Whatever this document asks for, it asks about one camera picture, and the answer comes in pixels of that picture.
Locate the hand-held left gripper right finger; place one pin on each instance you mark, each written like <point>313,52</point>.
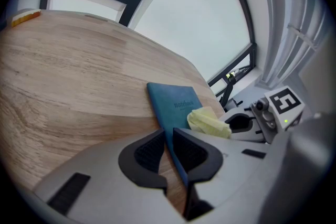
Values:
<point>231,165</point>

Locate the yellow sponge block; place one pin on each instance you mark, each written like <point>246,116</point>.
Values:
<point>25,17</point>

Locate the blue notebook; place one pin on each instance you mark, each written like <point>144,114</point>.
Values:
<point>168,97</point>

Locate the yellow cloth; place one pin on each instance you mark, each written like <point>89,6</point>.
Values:
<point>207,123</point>

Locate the thick white pipe bundle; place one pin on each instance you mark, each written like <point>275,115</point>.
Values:
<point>286,21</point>

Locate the black mesh office chair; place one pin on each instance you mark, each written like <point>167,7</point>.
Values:
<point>228,94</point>

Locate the black framed window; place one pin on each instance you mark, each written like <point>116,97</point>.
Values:
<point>197,21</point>

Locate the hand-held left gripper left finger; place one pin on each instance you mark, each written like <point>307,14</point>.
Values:
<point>105,186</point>

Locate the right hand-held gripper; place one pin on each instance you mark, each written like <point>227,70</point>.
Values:
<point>284,103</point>

